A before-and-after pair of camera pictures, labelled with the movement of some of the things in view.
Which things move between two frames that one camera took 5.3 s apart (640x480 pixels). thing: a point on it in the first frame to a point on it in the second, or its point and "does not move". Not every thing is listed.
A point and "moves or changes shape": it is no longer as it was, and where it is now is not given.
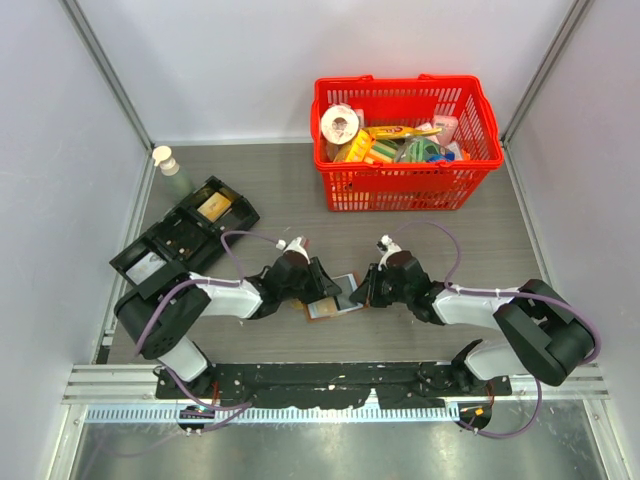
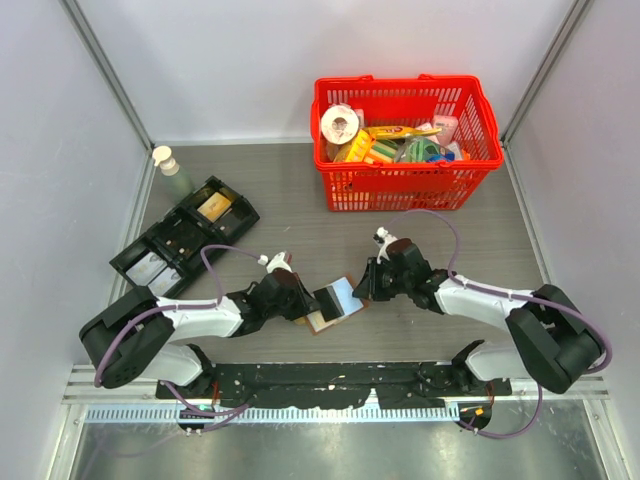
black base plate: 330,384 does not move
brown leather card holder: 336,304 moves or changes shape
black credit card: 347,286 to 330,306
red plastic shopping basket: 413,101 does not move
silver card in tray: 146,267 does not move
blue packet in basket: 445,157 does not move
